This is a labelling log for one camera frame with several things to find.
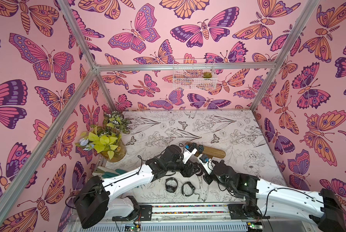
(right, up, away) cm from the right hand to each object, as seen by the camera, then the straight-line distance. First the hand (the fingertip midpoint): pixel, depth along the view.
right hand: (200, 163), depth 75 cm
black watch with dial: (-1, +7, +15) cm, 16 cm away
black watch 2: (0, -5, +1) cm, 5 cm away
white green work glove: (-54, -9, +12) cm, 56 cm away
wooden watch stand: (+11, +3, +12) cm, 17 cm away
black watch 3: (-15, -14, +3) cm, 21 cm away
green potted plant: (-48, +13, -1) cm, 50 cm away
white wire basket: (0, +53, +20) cm, 57 cm away
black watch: (+2, +6, +12) cm, 14 cm away
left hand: (-1, -1, -2) cm, 2 cm away
